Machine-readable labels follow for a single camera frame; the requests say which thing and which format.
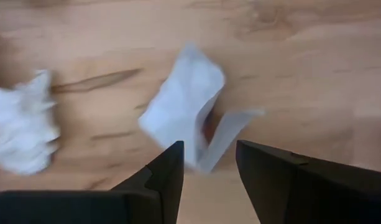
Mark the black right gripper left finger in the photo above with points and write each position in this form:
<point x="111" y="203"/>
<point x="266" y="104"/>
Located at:
<point x="159" y="186"/>

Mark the white wrapper with brown patch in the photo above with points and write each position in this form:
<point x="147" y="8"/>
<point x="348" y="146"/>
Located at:
<point x="181" y="105"/>

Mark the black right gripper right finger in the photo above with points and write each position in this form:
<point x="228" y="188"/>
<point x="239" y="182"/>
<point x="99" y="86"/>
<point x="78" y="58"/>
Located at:
<point x="277" y="174"/>

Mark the white tissue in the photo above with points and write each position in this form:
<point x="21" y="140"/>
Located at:
<point x="19" y="124"/>

